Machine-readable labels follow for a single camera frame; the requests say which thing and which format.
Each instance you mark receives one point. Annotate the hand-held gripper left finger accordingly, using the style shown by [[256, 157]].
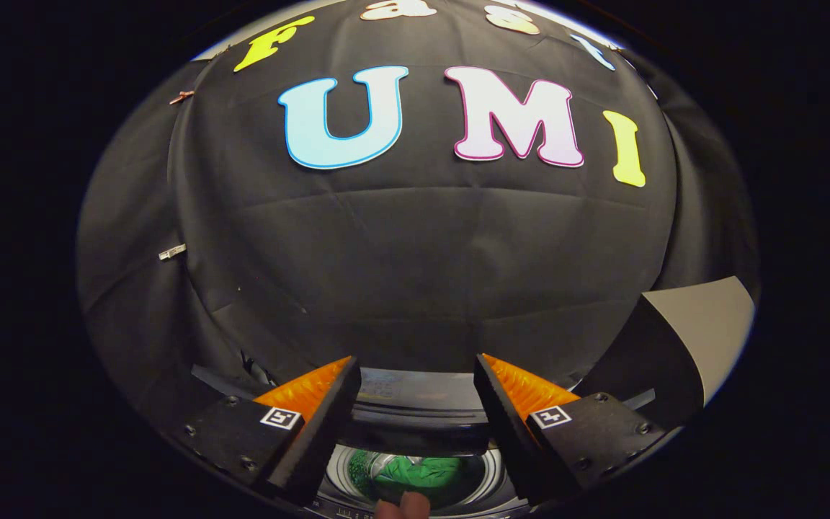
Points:
[[325, 425]]

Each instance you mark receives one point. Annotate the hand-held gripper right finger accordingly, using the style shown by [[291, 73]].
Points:
[[505, 429]]

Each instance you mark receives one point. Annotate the dark grey washing machine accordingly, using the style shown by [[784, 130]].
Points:
[[494, 476]]

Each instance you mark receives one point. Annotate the green polo shirt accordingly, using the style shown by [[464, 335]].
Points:
[[422, 472]]

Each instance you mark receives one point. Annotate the black backdrop cloth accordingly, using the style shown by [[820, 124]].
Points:
[[415, 259]]

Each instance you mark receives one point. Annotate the grey cabinet with beige door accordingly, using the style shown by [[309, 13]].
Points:
[[703, 324]]

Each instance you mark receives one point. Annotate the silver clip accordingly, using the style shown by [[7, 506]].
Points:
[[172, 251]]

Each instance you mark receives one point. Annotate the red clip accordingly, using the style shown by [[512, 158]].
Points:
[[182, 96]]

